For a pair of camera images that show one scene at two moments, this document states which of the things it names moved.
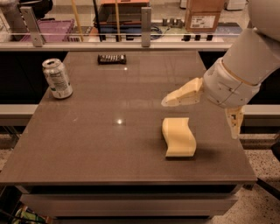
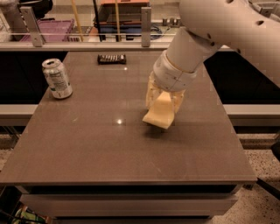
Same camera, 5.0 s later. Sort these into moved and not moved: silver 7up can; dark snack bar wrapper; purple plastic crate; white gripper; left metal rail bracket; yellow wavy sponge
Moved: white gripper; yellow wavy sponge
Not moved: dark snack bar wrapper; left metal rail bracket; silver 7up can; purple plastic crate
